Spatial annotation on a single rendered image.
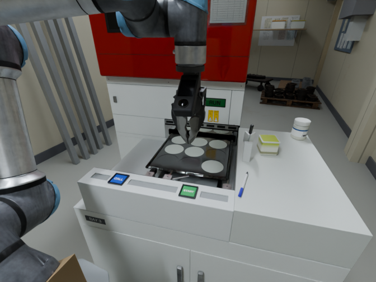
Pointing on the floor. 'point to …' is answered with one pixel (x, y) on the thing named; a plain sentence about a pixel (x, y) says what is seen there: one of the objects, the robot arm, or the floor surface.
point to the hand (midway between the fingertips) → (188, 141)
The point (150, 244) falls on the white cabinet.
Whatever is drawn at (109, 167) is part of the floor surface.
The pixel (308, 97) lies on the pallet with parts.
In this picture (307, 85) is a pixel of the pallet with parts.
